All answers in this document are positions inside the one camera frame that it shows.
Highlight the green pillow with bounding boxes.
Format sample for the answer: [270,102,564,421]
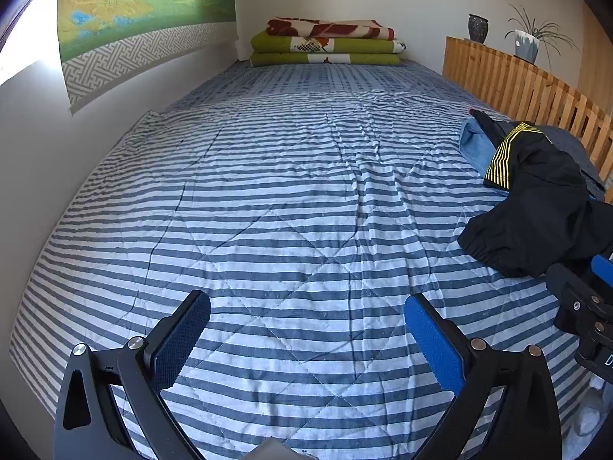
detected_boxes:
[249,52,402,67]

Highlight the light blue denim shirt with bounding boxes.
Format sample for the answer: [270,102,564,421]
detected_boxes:
[460,117,501,174]

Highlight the green folded blanket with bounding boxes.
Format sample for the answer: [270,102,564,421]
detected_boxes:
[251,31,408,55]

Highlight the red floral folded blanket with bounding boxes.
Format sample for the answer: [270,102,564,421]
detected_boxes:
[267,18,396,42]

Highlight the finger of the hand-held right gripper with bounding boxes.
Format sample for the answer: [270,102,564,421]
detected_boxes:
[546,263,595,334]
[590,255,613,298]

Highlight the black pants yellow stripes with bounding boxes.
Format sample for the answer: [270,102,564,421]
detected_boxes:
[459,122,613,279]

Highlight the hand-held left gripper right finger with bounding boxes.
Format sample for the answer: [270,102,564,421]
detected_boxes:
[405,294,562,460]

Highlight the light wooden panel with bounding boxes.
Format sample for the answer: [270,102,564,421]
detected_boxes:
[579,4,613,111]

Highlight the blue checked bedsheet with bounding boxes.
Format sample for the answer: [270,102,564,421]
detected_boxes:
[158,60,509,123]

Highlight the blue white striped quilt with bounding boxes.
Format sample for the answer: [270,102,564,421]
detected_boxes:
[10,69,599,460]

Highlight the dark grey garment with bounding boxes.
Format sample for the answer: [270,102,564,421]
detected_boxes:
[541,125,607,193]

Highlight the dark ceramic vase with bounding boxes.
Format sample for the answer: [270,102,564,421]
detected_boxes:
[468,13,490,43]

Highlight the landscape wall poster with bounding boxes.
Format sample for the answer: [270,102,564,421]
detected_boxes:
[56,0,238,116]

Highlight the wooden slatted bed rail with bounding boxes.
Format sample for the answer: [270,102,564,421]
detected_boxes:
[443,36,613,189]

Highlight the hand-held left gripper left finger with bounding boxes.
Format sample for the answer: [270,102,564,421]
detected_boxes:
[52,290,211,460]

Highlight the potted spider plant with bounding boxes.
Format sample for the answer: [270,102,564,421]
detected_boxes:
[503,4,581,66]

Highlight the person's right hand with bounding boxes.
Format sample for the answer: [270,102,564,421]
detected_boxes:
[572,382,608,438]

